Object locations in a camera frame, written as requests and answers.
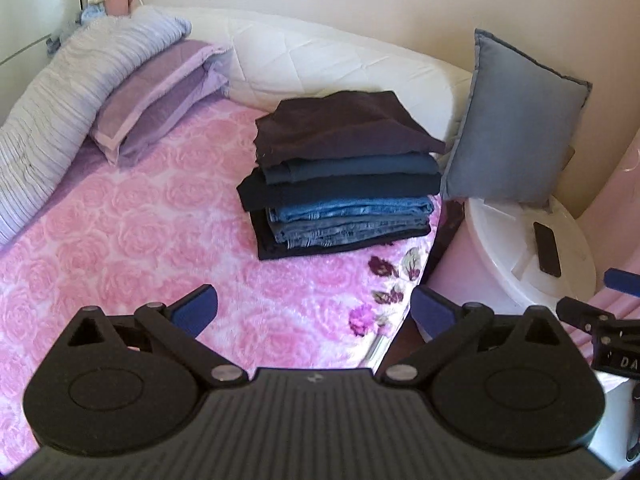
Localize navy folded garment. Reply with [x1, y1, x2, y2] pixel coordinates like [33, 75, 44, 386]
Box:
[236, 167, 443, 212]

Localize dark purple sweater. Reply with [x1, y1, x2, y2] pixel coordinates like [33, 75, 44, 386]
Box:
[254, 91, 447, 170]

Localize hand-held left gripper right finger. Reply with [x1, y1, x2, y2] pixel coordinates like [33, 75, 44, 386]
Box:
[382, 285, 576, 386]

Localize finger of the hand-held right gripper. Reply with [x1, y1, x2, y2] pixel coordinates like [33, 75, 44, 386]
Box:
[556, 296, 618, 333]
[603, 268, 640, 292]

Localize white round nightstand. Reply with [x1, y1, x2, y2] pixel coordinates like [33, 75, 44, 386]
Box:
[417, 194, 598, 343]

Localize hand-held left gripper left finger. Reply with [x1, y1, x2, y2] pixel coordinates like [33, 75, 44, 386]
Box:
[52, 284, 248, 387]

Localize grey folded jeans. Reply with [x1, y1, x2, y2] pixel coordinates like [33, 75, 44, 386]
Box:
[269, 214, 432, 250]

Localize white quilted headboard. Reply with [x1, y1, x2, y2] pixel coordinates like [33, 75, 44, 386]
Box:
[131, 6, 475, 147]

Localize lavender striped quilt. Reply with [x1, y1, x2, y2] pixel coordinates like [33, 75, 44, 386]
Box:
[0, 12, 193, 248]

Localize pink floral blanket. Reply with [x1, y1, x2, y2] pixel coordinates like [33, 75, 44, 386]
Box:
[0, 97, 446, 461]

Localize lavender pillow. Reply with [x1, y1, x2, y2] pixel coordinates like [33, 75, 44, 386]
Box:
[89, 40, 233, 151]
[117, 67, 232, 167]

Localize grey blue cushion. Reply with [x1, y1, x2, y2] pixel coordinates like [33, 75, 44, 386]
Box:
[442, 28, 593, 207]

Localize small blue cloth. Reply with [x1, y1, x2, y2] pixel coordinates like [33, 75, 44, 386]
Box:
[77, 5, 108, 26]

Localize pink curtain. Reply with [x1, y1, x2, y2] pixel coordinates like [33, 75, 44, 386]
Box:
[570, 132, 640, 348]

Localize white wardrobe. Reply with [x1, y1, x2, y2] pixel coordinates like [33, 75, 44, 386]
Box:
[0, 0, 86, 68]

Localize black phone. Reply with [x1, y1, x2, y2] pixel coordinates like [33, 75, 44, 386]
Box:
[532, 220, 563, 279]

